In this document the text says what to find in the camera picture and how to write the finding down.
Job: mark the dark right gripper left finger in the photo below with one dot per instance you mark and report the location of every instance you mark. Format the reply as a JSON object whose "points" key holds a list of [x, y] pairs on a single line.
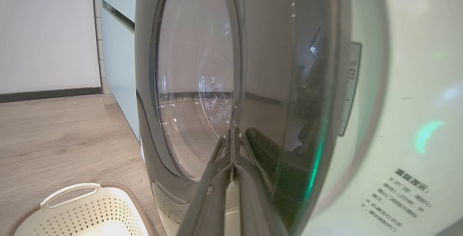
{"points": [[206, 210]]}

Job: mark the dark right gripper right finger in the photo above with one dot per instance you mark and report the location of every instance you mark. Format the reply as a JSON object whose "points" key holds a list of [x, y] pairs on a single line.
{"points": [[257, 210]]}

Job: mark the round dark washer door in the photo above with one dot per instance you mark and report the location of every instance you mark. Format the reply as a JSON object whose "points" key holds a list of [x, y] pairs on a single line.
{"points": [[260, 47]]}

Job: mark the white front-load washing machine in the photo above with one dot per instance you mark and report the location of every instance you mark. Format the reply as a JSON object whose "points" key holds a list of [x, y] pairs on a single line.
{"points": [[416, 66]]}

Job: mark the white perforated laundry basket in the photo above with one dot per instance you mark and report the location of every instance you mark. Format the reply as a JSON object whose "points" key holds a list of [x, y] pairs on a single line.
{"points": [[90, 214]]}

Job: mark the grey warning sticker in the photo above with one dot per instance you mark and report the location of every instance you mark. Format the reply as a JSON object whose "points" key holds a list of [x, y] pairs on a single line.
{"points": [[351, 87]]}

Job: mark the pale green cabinet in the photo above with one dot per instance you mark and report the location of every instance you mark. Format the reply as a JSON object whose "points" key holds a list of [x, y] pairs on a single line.
{"points": [[119, 66]]}

